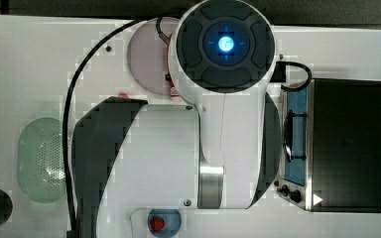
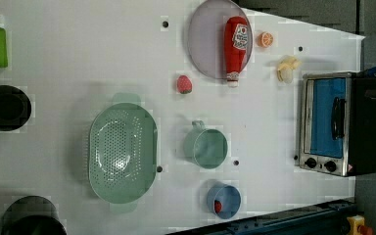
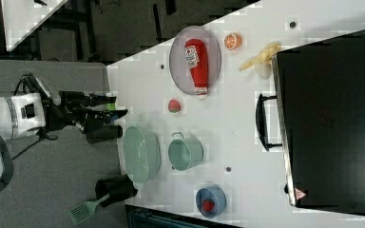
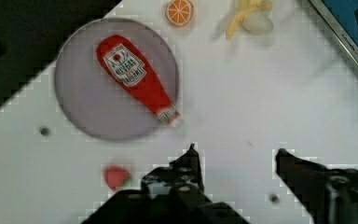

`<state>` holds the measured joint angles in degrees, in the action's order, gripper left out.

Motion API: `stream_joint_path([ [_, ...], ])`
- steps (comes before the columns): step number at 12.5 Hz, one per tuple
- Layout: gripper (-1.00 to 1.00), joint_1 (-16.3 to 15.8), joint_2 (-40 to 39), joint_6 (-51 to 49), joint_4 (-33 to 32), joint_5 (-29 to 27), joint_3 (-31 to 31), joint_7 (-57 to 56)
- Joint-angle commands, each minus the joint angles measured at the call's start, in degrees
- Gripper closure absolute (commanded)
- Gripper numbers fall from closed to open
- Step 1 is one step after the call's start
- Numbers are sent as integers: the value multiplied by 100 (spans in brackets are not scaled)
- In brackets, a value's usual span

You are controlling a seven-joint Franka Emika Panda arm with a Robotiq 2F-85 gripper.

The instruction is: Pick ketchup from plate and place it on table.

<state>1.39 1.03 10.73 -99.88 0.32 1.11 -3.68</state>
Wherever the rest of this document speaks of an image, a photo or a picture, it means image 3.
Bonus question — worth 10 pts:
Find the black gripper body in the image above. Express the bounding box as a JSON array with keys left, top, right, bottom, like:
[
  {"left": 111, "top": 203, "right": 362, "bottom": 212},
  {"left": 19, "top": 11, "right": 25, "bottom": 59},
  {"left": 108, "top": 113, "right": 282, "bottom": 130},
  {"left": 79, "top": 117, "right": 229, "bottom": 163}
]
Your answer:
[{"left": 46, "top": 91, "right": 90, "bottom": 133}]

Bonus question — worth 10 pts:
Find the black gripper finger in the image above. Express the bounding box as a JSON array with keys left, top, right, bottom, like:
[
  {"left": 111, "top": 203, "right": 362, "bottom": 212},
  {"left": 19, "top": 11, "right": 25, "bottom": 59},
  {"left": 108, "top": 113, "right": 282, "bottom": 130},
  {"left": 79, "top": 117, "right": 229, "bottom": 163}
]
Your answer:
[
  {"left": 84, "top": 109, "right": 128, "bottom": 134},
  {"left": 88, "top": 93, "right": 117, "bottom": 106}
]

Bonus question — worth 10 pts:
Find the red plush ketchup bottle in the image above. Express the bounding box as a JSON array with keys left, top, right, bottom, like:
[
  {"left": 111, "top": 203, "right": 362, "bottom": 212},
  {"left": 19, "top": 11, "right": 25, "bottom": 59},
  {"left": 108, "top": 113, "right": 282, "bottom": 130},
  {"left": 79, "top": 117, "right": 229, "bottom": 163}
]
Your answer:
[{"left": 184, "top": 39, "right": 208, "bottom": 100}]

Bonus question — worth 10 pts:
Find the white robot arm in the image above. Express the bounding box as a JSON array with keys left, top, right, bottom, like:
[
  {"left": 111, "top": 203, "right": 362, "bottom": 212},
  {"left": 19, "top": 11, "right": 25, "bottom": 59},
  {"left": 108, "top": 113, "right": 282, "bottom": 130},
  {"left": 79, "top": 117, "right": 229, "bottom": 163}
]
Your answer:
[{"left": 0, "top": 91, "right": 127, "bottom": 141}]

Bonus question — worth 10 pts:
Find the grey round plate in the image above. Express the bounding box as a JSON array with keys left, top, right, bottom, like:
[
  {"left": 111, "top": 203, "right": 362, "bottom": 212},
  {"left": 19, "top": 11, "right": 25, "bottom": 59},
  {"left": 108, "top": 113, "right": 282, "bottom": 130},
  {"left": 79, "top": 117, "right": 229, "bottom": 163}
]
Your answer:
[{"left": 169, "top": 26, "right": 221, "bottom": 95}]

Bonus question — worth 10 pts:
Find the black cylinder cup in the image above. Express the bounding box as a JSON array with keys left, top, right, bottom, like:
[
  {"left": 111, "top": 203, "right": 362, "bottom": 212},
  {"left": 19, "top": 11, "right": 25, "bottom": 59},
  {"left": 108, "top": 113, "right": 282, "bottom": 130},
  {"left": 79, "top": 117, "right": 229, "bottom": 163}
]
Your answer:
[{"left": 86, "top": 125, "right": 123, "bottom": 144}]

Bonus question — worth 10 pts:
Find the green oval colander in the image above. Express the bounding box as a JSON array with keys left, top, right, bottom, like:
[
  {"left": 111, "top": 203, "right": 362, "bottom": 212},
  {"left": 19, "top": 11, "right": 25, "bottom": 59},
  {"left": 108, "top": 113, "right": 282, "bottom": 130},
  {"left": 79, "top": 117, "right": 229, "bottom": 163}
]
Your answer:
[{"left": 123, "top": 125, "right": 161, "bottom": 190}]

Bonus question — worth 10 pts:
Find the black cylinder holder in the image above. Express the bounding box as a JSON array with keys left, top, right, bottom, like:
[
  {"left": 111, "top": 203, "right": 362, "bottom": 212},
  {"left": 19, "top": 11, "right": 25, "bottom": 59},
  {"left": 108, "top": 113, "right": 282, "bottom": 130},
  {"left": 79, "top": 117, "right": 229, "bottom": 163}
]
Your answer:
[{"left": 95, "top": 175, "right": 138, "bottom": 207}]

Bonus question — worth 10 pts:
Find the red strawberry toy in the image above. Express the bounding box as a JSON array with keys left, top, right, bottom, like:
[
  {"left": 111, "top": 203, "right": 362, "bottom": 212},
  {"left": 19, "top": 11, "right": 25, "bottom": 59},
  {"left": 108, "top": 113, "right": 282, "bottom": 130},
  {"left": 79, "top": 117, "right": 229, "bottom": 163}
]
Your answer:
[{"left": 168, "top": 99, "right": 182, "bottom": 113}]

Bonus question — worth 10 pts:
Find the green slotted spatula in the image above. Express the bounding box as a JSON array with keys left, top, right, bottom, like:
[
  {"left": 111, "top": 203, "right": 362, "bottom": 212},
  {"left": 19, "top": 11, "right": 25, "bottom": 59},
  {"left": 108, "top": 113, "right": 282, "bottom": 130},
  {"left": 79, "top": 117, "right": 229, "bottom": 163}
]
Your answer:
[{"left": 68, "top": 194, "right": 109, "bottom": 225}]

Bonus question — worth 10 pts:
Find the blue bowl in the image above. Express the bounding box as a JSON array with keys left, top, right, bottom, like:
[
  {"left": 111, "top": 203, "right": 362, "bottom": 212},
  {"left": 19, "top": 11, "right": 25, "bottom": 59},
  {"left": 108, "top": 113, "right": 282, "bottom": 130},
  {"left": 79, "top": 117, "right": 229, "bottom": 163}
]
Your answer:
[{"left": 196, "top": 184, "right": 227, "bottom": 219}]

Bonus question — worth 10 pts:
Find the small red fruit toy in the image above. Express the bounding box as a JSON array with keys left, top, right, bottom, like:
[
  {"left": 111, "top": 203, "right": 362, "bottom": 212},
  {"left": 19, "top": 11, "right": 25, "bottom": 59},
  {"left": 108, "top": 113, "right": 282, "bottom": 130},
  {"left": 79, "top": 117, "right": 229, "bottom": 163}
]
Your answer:
[{"left": 202, "top": 199, "right": 215, "bottom": 212}]

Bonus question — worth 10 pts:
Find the orange slice toy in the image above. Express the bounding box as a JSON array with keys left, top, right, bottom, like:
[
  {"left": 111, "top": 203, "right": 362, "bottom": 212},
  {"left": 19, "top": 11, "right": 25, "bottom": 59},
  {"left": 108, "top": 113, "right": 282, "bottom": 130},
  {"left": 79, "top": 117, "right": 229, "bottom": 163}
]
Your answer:
[{"left": 224, "top": 32, "right": 242, "bottom": 50}]

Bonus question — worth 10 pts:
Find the peeled banana toy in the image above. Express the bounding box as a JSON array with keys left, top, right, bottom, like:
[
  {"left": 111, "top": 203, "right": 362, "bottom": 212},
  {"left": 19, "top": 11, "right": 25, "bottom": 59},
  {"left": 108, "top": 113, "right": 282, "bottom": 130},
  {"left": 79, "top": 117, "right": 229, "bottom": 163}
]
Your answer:
[{"left": 239, "top": 43, "right": 280, "bottom": 79}]

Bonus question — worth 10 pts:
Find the black toaster oven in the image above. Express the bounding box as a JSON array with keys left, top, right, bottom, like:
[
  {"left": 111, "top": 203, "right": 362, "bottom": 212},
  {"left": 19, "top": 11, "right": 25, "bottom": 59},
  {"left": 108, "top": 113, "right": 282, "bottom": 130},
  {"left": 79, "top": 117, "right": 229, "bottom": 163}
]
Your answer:
[{"left": 271, "top": 29, "right": 365, "bottom": 216}]

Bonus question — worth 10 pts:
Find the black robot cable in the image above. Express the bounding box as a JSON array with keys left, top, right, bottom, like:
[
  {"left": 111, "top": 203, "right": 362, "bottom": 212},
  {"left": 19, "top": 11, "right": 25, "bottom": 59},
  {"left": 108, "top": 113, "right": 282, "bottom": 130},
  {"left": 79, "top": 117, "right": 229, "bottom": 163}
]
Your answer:
[{"left": 11, "top": 73, "right": 59, "bottom": 161}]

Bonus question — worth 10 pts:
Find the green cup with handle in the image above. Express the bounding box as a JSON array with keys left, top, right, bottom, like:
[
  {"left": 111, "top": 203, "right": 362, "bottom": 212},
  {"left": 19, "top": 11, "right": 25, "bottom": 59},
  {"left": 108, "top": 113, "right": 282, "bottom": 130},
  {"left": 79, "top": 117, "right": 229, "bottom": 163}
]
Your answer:
[{"left": 168, "top": 132, "right": 203, "bottom": 171}]

